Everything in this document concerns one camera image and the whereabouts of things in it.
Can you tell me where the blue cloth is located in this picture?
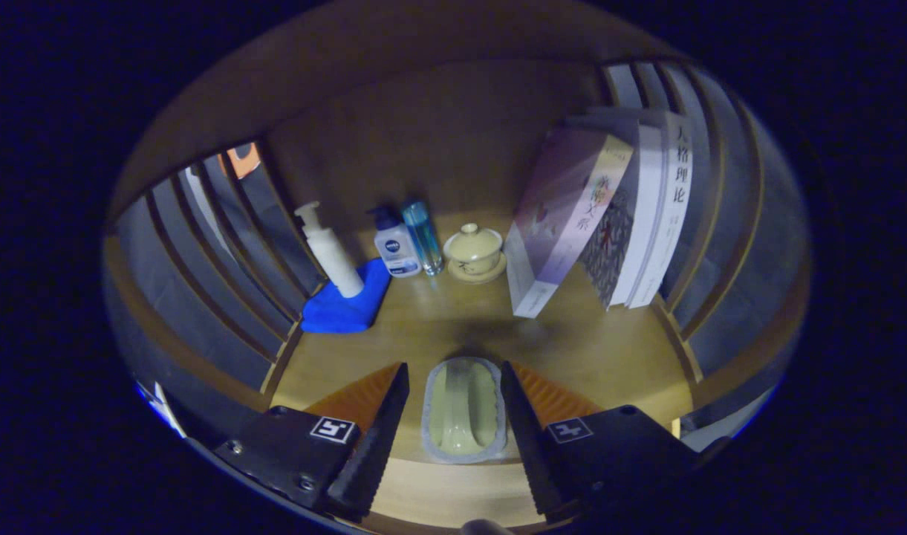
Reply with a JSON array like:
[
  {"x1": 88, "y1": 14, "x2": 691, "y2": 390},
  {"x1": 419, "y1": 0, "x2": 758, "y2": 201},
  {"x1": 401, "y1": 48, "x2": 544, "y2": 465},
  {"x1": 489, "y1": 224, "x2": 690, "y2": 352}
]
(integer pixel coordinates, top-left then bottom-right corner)
[{"x1": 300, "y1": 257, "x2": 392, "y2": 334}]

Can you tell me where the white bottle with blue cap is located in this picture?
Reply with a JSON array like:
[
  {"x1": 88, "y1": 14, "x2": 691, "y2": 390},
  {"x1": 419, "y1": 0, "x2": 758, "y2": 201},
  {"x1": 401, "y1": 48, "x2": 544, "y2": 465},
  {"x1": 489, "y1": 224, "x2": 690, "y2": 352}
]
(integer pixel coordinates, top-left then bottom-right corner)
[{"x1": 369, "y1": 206, "x2": 423, "y2": 279}]

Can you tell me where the wooden cabinet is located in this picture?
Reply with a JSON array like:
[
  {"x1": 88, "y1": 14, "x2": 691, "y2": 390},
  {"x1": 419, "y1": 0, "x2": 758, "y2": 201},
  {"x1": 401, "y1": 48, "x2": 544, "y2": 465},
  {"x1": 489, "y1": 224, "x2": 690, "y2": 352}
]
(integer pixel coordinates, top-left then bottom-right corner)
[{"x1": 104, "y1": 0, "x2": 810, "y2": 535}]

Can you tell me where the beige lidded tea cup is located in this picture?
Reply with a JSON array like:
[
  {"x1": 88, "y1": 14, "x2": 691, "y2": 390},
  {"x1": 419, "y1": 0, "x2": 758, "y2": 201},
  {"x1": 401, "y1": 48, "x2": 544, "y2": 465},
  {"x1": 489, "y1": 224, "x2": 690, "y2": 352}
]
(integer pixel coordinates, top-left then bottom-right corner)
[{"x1": 443, "y1": 223, "x2": 507, "y2": 284}]

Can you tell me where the white pump bottle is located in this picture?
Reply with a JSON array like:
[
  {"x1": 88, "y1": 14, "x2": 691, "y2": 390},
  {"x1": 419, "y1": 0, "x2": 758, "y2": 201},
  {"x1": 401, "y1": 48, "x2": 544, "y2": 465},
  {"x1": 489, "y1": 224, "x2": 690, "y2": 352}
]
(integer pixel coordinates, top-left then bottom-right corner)
[{"x1": 294, "y1": 201, "x2": 365, "y2": 299}]

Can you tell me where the slim teal bottle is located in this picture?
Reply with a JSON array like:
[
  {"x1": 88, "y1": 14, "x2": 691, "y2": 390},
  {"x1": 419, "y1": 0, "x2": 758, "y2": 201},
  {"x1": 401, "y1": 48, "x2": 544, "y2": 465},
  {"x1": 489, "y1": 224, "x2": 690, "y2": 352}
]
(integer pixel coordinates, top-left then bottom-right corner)
[{"x1": 401, "y1": 199, "x2": 445, "y2": 276}]

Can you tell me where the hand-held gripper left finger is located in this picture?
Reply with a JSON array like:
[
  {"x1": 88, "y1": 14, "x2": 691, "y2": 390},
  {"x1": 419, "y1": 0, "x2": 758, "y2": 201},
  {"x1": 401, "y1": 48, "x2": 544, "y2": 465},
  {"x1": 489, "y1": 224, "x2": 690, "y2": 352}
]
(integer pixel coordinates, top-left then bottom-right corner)
[{"x1": 214, "y1": 362, "x2": 411, "y2": 521}]

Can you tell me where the purple and white book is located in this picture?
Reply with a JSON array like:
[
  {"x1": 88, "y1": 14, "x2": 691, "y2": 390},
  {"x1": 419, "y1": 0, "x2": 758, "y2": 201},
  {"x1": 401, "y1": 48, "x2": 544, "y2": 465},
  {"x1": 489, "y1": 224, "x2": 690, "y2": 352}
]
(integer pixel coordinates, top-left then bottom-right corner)
[{"x1": 504, "y1": 125, "x2": 635, "y2": 319}]

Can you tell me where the wooden countertop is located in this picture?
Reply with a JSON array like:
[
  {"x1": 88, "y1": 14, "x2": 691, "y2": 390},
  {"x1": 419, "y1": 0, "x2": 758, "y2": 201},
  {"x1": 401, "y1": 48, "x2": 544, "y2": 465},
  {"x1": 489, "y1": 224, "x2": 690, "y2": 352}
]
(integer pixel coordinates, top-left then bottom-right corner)
[{"x1": 267, "y1": 212, "x2": 695, "y2": 530}]

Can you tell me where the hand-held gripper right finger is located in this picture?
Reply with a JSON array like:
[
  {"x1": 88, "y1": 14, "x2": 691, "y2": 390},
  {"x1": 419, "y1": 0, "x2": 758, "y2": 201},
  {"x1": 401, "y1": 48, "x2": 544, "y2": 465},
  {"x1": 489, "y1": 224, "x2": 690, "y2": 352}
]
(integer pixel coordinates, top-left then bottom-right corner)
[{"x1": 500, "y1": 361, "x2": 710, "y2": 525}]

